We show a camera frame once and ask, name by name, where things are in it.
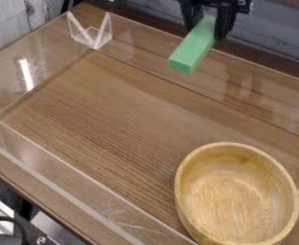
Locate black cable lower left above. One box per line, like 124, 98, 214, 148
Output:
0, 215, 33, 245

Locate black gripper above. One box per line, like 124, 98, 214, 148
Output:
178, 0, 253, 40

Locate grey bench in background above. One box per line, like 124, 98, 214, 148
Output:
126, 0, 299, 60

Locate light wooden bowl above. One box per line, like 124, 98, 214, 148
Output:
174, 142, 299, 245

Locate green rectangular block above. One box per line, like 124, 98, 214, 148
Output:
168, 16, 215, 75

